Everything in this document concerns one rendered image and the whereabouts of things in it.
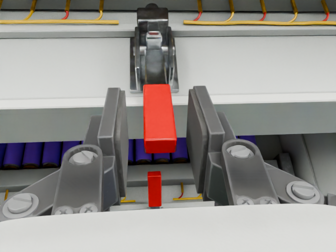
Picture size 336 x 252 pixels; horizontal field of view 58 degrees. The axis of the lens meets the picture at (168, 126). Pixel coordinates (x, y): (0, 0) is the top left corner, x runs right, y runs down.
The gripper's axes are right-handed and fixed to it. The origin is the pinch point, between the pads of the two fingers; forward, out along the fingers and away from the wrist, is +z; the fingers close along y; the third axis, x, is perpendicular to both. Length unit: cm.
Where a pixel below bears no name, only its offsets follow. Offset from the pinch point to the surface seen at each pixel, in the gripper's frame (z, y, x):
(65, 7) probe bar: 10.8, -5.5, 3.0
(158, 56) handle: 4.8, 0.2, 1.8
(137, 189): 14.5, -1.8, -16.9
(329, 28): 8.8, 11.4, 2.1
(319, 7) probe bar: 10.5, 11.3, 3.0
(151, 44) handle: 5.2, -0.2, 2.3
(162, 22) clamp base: 6.8, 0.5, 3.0
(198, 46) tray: 8.4, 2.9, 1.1
